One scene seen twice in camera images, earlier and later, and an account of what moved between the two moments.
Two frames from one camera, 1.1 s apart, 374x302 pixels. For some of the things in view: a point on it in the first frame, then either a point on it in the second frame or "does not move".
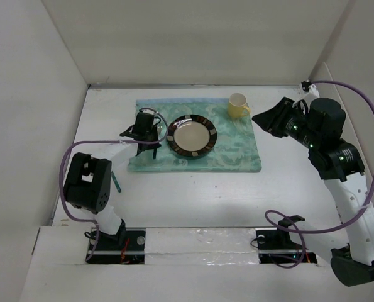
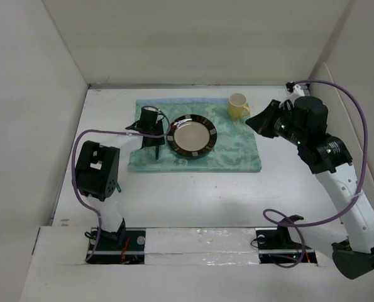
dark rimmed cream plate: (192, 135) does not move
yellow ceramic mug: (237, 106) does not move
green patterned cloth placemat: (167, 160) → (236, 148)
